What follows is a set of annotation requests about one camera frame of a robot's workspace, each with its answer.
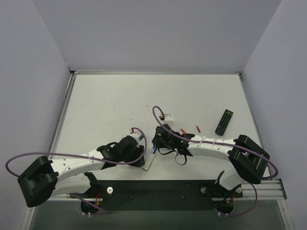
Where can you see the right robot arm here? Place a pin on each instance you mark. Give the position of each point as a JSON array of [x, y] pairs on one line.
[[249, 161]]

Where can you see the white remote control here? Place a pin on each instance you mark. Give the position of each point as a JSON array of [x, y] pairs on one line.
[[148, 162]]

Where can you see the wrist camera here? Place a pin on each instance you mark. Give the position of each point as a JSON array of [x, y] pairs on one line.
[[138, 136], [168, 119]]

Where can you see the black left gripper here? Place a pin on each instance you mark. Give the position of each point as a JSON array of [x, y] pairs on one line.
[[138, 156]]

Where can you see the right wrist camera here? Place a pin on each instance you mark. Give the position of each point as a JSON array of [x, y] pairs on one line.
[[168, 119]]

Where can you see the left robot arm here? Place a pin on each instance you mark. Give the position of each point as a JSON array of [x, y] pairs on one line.
[[45, 178]]

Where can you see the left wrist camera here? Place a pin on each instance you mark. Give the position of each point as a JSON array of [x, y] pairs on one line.
[[138, 136]]

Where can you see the black tv remote control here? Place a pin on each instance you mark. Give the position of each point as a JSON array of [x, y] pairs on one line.
[[223, 123]]

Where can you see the blue AAA battery pair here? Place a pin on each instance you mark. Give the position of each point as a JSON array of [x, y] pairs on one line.
[[154, 150]]

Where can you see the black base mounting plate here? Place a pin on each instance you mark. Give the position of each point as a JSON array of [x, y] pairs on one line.
[[158, 195]]

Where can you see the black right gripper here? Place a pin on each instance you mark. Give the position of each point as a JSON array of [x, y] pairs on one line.
[[158, 138]]

